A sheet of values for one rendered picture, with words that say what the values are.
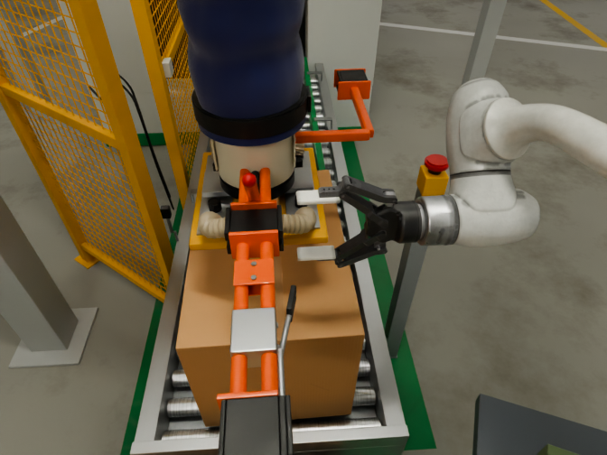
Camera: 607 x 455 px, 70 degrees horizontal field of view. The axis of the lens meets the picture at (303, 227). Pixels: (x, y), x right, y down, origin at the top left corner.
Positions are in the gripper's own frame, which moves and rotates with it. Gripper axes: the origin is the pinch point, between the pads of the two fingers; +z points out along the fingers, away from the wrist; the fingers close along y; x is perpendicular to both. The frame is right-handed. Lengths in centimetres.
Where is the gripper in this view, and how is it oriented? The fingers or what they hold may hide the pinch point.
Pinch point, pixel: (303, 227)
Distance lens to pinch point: 76.0
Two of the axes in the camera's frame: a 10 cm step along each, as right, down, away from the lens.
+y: 0.0, 7.2, 6.9
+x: -0.8, -6.9, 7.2
